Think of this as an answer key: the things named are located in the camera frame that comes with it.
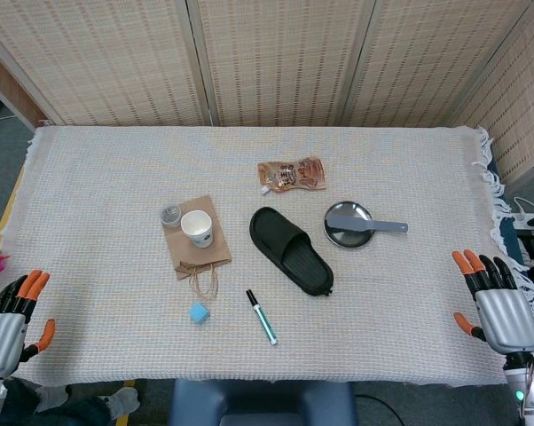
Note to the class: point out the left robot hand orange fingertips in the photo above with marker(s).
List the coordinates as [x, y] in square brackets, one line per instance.
[1, 337]

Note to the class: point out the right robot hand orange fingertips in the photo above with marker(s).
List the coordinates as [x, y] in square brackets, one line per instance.
[508, 317]

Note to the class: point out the black rubber slipper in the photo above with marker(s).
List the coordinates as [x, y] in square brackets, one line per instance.
[271, 231]

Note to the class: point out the white power strip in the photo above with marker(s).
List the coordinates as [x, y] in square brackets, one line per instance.
[528, 217]

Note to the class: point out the round steel plate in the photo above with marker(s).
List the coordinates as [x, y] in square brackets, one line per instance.
[347, 210]

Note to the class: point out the brown paper bag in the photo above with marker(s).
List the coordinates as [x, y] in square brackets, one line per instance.
[178, 253]

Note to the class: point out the white woven tablecloth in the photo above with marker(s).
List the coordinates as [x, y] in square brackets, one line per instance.
[116, 177]

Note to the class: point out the blue sponge cube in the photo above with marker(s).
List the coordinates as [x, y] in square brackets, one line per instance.
[199, 313]

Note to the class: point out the white paper cup blue flower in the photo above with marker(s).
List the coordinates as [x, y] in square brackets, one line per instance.
[198, 228]

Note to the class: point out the bamboo folding screen panel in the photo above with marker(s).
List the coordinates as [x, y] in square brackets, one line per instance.
[280, 57]
[524, 89]
[107, 57]
[426, 57]

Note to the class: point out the green white marker pen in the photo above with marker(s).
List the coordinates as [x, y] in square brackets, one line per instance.
[262, 317]

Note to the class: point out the orange sauce pouch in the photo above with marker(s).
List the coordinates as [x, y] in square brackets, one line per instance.
[293, 175]

